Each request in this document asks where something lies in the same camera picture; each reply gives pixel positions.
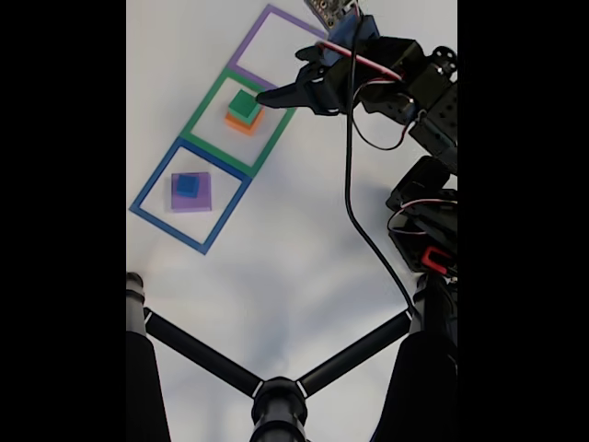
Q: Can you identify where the green block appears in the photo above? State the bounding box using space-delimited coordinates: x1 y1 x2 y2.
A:
228 88 262 124

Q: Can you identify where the orange block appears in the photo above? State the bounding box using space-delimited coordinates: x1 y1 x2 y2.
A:
224 108 267 137

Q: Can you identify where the large purple block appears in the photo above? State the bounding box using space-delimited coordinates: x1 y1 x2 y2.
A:
170 171 214 213

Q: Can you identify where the red clamp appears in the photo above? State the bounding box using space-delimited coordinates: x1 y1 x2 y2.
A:
422 247 455 273

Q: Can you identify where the black tripod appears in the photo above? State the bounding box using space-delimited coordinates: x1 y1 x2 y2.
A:
126 271 458 442

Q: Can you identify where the red white servo wire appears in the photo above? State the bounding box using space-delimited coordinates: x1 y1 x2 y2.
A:
317 41 418 152

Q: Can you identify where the camera board with blue mount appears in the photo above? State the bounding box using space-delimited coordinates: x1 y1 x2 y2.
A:
304 0 381 64

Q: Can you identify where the purple square frame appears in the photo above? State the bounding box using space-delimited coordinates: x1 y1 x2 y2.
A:
227 3 330 91

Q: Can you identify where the green square frame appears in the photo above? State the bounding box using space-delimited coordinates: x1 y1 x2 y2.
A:
178 67 297 179

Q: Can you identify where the black cable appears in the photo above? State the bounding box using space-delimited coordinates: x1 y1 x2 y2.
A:
344 0 418 314

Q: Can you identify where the blue square frame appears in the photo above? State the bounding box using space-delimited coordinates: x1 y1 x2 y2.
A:
128 136 254 257

